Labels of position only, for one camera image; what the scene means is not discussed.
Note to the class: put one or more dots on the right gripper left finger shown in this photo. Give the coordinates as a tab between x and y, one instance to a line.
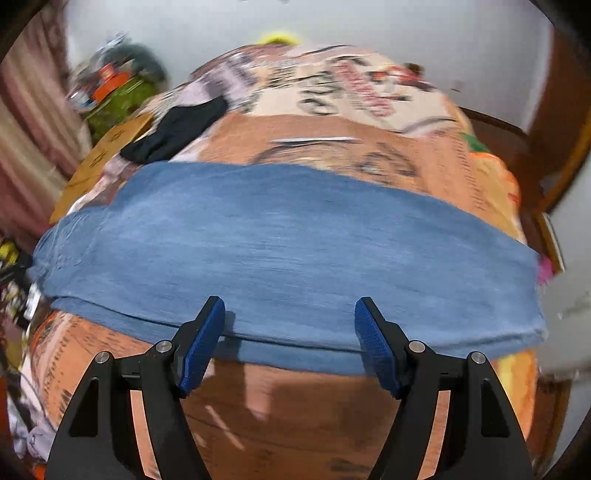
96	437

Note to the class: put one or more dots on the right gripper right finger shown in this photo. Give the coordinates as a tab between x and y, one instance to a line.
483	438

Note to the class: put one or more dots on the blue denim jeans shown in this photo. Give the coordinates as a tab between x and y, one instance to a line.
290	250

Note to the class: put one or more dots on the cartoon print fabric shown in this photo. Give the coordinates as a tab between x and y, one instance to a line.
14	282

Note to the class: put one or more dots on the wooden lap desk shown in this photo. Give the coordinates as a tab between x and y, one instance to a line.
89	171

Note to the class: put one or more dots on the pink striped curtain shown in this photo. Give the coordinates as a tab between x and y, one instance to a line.
43	139

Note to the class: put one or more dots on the black folded garment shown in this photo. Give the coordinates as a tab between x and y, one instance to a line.
179	127

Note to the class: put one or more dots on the green storage box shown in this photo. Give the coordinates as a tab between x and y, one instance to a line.
117	106

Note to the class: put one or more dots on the orange box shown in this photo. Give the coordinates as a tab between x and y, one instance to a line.
110	79

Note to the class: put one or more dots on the newspaper print blanket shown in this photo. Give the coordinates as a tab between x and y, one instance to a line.
273	423

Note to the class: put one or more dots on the grey neck pillow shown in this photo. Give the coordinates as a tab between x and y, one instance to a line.
137	59

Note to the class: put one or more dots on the yellow pillow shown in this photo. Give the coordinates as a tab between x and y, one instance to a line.
278	38

